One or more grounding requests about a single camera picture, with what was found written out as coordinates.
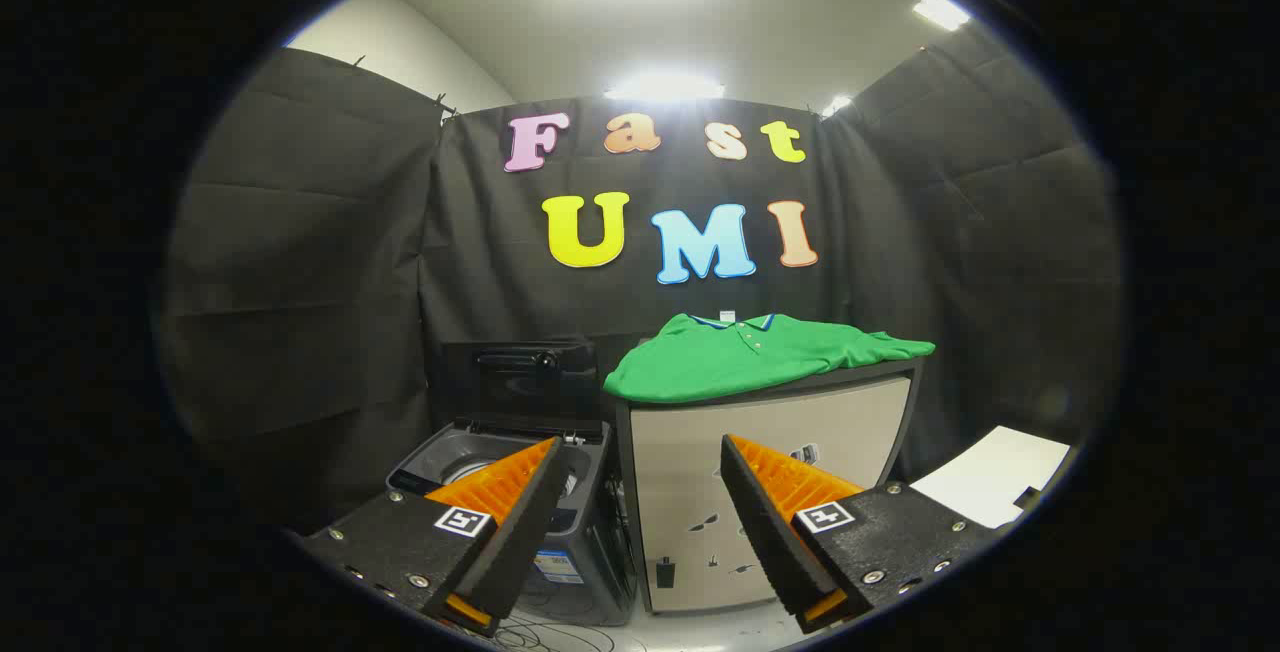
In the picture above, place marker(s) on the dark grey washing machine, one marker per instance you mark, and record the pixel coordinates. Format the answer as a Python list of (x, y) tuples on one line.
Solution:
[(590, 532)]

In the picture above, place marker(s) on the black backdrop cloth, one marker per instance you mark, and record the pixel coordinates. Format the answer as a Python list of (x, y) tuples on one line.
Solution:
[(300, 282)]

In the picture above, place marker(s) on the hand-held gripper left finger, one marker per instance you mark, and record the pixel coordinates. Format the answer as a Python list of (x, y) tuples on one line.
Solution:
[(520, 532)]

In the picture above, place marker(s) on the white flat sheet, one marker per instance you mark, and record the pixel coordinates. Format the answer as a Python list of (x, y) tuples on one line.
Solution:
[(990, 477)]

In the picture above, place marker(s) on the ceiling light panel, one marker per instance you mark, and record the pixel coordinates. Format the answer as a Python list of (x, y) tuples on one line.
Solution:
[(940, 10), (665, 87), (836, 105)]

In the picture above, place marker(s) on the beige cabinet with black frame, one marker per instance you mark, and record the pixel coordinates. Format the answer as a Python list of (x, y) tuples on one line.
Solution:
[(680, 452)]

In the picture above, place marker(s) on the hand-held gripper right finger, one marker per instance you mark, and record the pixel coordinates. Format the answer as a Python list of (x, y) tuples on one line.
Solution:
[(765, 532)]

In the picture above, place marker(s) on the green polo shirt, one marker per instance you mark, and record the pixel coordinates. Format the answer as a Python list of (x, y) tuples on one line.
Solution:
[(740, 362)]

